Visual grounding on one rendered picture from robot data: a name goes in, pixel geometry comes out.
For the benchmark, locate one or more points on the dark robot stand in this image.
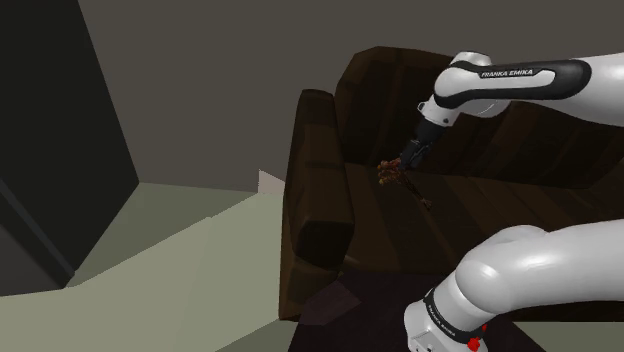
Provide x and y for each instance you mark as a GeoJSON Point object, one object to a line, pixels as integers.
{"type": "Point", "coordinates": [370, 317]}

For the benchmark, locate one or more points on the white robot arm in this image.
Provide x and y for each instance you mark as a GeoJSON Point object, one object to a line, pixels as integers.
{"type": "Point", "coordinates": [516, 273]}

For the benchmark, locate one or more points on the dark brown sofa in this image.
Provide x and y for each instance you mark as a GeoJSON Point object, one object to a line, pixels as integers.
{"type": "Point", "coordinates": [317, 195]}

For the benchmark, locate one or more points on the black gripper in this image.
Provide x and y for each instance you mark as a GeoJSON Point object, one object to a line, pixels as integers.
{"type": "Point", "coordinates": [422, 141]}

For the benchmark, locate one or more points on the dried orange flower bouquet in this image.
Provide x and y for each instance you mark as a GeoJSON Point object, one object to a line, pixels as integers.
{"type": "Point", "coordinates": [390, 171]}

